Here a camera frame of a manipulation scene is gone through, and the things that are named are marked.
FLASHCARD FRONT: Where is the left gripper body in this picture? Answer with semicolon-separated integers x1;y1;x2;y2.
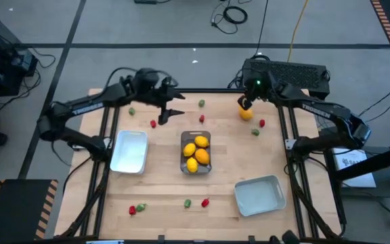
150;79;179;108

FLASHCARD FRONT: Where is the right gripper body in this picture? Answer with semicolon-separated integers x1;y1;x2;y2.
245;73;274;100

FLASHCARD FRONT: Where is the orange fruit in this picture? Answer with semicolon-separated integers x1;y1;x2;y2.
238;106;255;122
194;148;211;166

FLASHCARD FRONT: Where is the dark grey plastic basket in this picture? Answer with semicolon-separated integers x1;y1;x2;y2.
180;130;213;176

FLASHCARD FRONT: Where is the black perforated computer case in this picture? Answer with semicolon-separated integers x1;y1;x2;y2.
241;58;331;110

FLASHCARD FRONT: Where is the white plastic basket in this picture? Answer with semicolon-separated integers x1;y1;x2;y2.
109;129;149;176

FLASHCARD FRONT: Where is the light grey plastic basket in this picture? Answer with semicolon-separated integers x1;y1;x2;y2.
234;174;287;218

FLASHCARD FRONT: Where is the white box with logo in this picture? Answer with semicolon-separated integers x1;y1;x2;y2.
331;147;378;189

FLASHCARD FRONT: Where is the black metal beam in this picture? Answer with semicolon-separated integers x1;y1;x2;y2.
333;141;390;182

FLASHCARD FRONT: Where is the grey side table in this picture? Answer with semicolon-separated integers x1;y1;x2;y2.
323;144;390;201

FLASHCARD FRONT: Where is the large black hazard-striped mat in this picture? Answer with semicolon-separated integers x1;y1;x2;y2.
0;178;59;244

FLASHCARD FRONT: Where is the black metal table frame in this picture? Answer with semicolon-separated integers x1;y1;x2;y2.
58;76;347;242

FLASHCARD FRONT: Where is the straight black cable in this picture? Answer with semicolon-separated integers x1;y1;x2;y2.
251;0;270;60

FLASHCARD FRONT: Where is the yellow cable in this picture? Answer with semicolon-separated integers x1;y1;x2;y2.
286;0;309;64

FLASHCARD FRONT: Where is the coiled black cable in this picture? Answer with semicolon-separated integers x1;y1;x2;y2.
210;0;249;35

